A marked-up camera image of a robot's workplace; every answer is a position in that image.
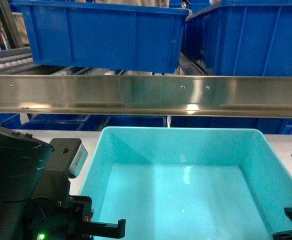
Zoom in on blue bin upper right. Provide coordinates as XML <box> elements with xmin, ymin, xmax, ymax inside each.
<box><xmin>182</xmin><ymin>0</ymin><xmax>292</xmax><ymax>77</ymax></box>

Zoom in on stainless steel shelf rail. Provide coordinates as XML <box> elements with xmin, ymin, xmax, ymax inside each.
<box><xmin>0</xmin><ymin>75</ymin><xmax>292</xmax><ymax>118</ymax></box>

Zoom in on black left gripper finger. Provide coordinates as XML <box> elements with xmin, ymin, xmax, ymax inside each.
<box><xmin>82</xmin><ymin>219</ymin><xmax>126</xmax><ymax>238</ymax></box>

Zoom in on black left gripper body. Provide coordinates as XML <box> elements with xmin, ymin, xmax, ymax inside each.
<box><xmin>23</xmin><ymin>138</ymin><xmax>93</xmax><ymax>240</ymax></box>

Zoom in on blue bin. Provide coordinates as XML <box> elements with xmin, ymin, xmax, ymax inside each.
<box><xmin>12</xmin><ymin>0</ymin><xmax>189</xmax><ymax>74</ymax></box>
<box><xmin>182</xmin><ymin>0</ymin><xmax>292</xmax><ymax>77</ymax></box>

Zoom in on blue bin upper left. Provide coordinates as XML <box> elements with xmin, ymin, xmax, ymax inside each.
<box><xmin>12</xmin><ymin>0</ymin><xmax>189</xmax><ymax>74</ymax></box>

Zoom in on roller conveyor track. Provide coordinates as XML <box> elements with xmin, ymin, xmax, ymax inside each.
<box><xmin>0</xmin><ymin>47</ymin><xmax>34</xmax><ymax>73</ymax></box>

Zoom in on turquoise plastic bin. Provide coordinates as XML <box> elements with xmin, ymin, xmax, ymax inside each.
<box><xmin>80</xmin><ymin>127</ymin><xmax>292</xmax><ymax>240</ymax></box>

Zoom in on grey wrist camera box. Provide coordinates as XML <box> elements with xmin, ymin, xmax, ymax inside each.
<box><xmin>67</xmin><ymin>143</ymin><xmax>88</xmax><ymax>179</ymax></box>

